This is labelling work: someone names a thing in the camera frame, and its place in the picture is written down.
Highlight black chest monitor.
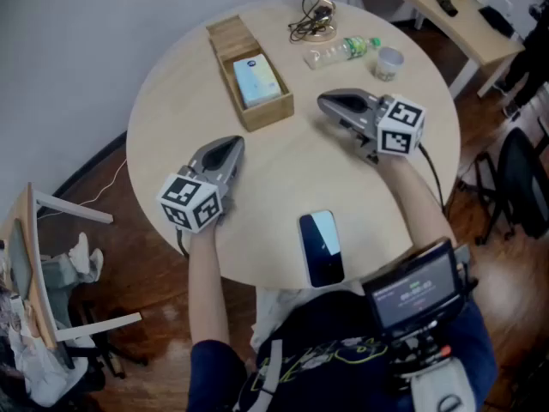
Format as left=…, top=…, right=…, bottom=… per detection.
left=362, top=238, right=464, bottom=338

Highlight small black device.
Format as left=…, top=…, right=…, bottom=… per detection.
left=432, top=0, right=459, bottom=17

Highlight person's white shorts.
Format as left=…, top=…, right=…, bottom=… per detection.
left=250, top=288, right=314, bottom=351

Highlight open wooden box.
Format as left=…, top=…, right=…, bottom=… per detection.
left=205, top=14, right=295, bottom=133

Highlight curved gold desk lamp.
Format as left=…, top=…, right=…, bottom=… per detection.
left=282, top=0, right=340, bottom=45

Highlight clear plastic cup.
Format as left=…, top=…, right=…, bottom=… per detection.
left=373, top=45, right=405, bottom=82

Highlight black smartphone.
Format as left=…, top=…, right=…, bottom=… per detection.
left=298, top=209, right=347, bottom=289

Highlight right hand-held gripper cable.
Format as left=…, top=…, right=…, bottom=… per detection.
left=418, top=143, right=447, bottom=214

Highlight clear bottle green label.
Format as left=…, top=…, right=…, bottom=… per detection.
left=303, top=35, right=382, bottom=70

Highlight thin white cable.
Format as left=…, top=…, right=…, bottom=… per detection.
left=79, top=156, right=129, bottom=208

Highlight computer monitor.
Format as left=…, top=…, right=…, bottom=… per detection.
left=6, top=219, right=33, bottom=300

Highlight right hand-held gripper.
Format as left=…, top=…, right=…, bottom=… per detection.
left=317, top=87, right=426, bottom=165

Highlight black office chair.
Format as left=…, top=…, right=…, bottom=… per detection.
left=461, top=126, right=549, bottom=246

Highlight hand-held gripper cable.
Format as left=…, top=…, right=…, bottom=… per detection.
left=173, top=227, right=190, bottom=257
left=418, top=143, right=447, bottom=214

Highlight flat black case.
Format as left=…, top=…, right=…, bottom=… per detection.
left=478, top=5, right=516, bottom=38

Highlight white pouch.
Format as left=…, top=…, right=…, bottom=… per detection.
left=409, top=356, right=477, bottom=412

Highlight black swivel chair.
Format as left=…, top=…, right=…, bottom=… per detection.
left=55, top=306, right=147, bottom=381

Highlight curved wooden side desk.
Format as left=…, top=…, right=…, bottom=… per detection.
left=358, top=0, right=527, bottom=98

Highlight black lamp cable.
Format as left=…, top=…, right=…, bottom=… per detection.
left=287, top=0, right=335, bottom=42

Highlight wooden desk white legs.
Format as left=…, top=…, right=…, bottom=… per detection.
left=0, top=182, right=142, bottom=351

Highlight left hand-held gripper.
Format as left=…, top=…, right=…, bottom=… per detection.
left=155, top=134, right=246, bottom=235

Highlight person's left forearm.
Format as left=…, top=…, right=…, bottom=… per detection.
left=187, top=225, right=232, bottom=351

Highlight grey chest strap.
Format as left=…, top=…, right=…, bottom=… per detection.
left=256, top=339, right=284, bottom=394

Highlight black camera rig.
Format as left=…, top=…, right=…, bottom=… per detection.
left=385, top=324, right=455, bottom=385

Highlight person's right forearm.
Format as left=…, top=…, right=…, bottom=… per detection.
left=377, top=154, right=458, bottom=252

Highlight person's navy shirt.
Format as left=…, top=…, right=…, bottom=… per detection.
left=186, top=289, right=498, bottom=412

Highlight left hand-held gripper cable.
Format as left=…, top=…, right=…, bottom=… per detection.
left=173, top=227, right=190, bottom=257

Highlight light blue tissue pack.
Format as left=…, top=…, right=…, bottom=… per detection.
left=232, top=55, right=289, bottom=110

